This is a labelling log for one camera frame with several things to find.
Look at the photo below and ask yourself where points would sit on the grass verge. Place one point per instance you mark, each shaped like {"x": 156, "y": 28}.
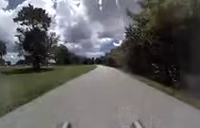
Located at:
{"x": 24, "y": 83}

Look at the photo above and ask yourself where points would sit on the row of trees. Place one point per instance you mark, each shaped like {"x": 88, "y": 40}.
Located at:
{"x": 168, "y": 40}

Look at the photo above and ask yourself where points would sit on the tall dark tree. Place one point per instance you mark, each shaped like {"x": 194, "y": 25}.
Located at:
{"x": 34, "y": 36}

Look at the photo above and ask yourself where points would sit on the grey paved path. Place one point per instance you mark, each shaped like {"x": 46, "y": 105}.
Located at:
{"x": 104, "y": 96}

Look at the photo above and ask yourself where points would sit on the grass strip beside trees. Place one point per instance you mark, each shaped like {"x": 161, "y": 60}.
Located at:
{"x": 174, "y": 91}

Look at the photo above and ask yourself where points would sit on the distant trees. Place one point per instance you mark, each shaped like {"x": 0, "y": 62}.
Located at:
{"x": 78, "y": 59}

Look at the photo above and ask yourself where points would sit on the robot's own part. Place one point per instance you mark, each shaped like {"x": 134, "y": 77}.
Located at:
{"x": 136, "y": 124}
{"x": 65, "y": 125}

